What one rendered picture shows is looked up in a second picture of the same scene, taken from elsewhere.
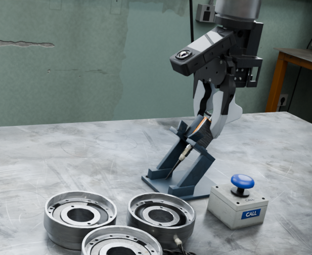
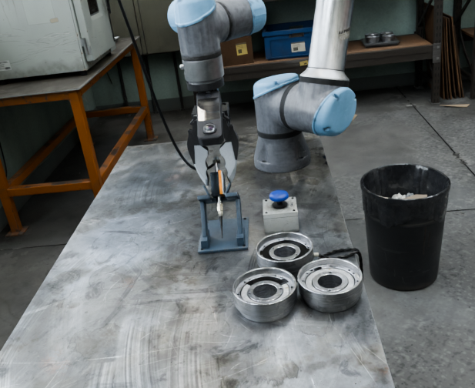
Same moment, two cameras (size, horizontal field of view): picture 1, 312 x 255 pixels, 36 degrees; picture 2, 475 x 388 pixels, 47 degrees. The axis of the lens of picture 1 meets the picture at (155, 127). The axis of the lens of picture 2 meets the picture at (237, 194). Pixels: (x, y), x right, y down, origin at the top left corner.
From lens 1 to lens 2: 0.72 m
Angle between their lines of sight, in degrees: 47
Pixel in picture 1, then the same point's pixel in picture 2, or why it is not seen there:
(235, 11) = (216, 74)
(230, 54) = not seen: hidden behind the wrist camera
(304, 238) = (322, 205)
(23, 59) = not seen: outside the picture
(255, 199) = (291, 201)
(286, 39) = not seen: outside the picture
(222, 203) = (280, 219)
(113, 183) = (197, 271)
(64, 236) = (289, 306)
